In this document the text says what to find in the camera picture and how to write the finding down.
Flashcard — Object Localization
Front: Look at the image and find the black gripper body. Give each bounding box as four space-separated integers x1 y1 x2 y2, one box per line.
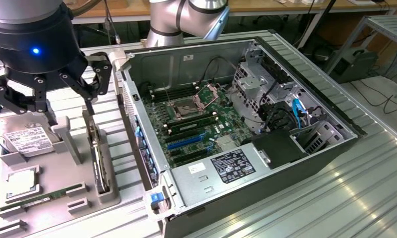
0 2 90 83

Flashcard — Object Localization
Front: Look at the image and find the graphics card with metal bracket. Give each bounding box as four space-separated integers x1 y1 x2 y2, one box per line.
82 109 112 195

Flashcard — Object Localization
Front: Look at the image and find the hard disk with white label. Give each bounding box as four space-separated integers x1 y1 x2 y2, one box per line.
0 118 63 158

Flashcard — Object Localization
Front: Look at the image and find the thin metal locking lever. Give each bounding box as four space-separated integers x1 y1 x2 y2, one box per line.
163 82 174 106

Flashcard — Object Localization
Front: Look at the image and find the CPU socket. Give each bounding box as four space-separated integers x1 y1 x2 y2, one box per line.
167 99 206 122

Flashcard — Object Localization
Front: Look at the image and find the grey parts rack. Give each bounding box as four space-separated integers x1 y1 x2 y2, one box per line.
0 115 123 238

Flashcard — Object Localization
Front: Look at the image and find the metal socket cover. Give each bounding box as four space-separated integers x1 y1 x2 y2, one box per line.
192 83 222 110

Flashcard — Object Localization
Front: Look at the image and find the silver CPU chip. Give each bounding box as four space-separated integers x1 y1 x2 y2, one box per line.
4 170 42 198

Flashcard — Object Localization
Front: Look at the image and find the green RAM stick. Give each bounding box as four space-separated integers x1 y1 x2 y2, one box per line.
0 186 83 213
170 118 216 132

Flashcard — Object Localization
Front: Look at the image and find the blue expansion slot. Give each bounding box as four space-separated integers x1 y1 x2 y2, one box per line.
166 135 206 151

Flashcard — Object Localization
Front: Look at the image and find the green motherboard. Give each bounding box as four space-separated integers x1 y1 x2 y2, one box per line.
142 81 256 169

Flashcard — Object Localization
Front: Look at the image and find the metal disk bay cage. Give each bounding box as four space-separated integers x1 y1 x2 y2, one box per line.
234 41 298 136

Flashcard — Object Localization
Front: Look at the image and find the silver chipset heatsink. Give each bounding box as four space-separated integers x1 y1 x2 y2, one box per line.
216 135 236 151

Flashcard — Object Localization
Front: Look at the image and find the silver power supply unit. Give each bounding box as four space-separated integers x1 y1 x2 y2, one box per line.
167 142 276 208

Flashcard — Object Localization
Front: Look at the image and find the black plastic fan shroud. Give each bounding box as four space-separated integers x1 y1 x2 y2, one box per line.
250 130 311 171

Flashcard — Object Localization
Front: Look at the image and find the silver slotted disk bay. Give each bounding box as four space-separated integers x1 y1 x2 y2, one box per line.
290 121 351 156

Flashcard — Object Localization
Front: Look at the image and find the open black PC case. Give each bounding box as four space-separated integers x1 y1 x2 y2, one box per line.
108 36 368 238

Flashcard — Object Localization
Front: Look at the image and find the wooden desk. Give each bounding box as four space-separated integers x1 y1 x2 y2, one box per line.
63 0 397 25

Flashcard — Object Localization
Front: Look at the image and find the metal slat side table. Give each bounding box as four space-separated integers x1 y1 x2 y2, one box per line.
326 14 397 77

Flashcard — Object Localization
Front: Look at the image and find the grey hanging cable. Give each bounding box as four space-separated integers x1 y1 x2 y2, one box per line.
102 0 123 45

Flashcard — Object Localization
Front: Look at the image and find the black arched wire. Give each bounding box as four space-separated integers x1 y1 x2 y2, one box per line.
199 56 240 84

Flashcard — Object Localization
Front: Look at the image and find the black wire bundle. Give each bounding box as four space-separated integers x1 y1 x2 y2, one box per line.
259 100 300 133

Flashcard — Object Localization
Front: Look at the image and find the blue data wire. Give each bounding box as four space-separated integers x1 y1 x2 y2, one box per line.
294 98 307 129

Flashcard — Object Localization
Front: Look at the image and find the black looped wire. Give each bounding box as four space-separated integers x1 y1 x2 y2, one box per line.
304 105 326 119

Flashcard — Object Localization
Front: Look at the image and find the black box with handle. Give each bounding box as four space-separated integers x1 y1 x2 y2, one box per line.
332 49 380 84

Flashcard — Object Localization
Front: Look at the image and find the black floor cable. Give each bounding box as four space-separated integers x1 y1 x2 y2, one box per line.
350 80 397 117

